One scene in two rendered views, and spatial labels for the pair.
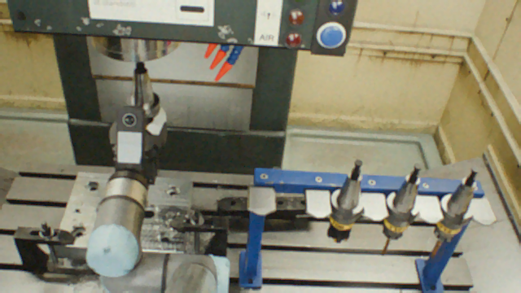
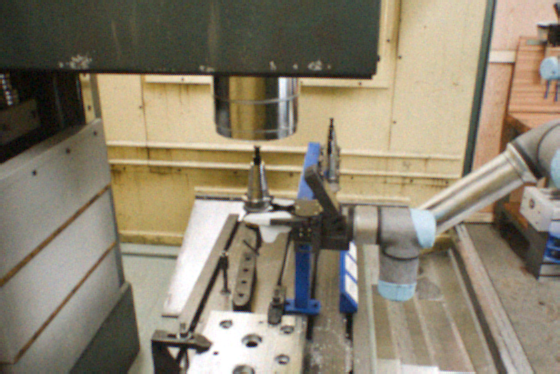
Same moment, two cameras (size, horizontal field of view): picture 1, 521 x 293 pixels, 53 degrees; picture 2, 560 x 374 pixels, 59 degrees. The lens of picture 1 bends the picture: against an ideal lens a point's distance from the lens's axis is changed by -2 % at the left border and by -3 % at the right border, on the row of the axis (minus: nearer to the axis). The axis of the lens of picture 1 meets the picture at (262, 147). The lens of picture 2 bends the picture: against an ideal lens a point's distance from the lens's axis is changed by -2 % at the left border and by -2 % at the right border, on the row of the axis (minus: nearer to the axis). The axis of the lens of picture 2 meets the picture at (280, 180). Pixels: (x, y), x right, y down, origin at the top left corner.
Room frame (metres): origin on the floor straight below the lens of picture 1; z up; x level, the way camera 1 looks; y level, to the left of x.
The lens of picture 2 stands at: (0.57, 1.11, 1.74)
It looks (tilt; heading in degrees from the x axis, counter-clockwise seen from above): 22 degrees down; 281
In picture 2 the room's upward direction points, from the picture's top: straight up
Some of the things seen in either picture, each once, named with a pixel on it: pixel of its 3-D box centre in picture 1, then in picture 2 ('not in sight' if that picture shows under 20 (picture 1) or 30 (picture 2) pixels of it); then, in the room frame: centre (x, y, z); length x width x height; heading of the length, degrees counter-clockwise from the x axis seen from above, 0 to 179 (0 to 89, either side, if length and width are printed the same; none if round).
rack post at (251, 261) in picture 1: (255, 231); (302, 261); (0.74, 0.00, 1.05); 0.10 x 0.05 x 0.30; 4
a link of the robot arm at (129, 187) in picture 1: (126, 199); (363, 224); (0.58, 0.22, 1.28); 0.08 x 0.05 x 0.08; 94
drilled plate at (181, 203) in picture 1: (128, 216); (248, 365); (0.80, 0.30, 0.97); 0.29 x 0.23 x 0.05; 94
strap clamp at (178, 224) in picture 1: (199, 230); (276, 312); (0.78, 0.12, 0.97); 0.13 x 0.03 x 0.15; 94
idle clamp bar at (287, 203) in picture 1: (267, 211); (245, 285); (0.90, -0.03, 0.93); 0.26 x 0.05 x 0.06; 99
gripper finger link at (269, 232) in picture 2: not in sight; (267, 228); (0.77, 0.27, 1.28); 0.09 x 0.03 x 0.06; 18
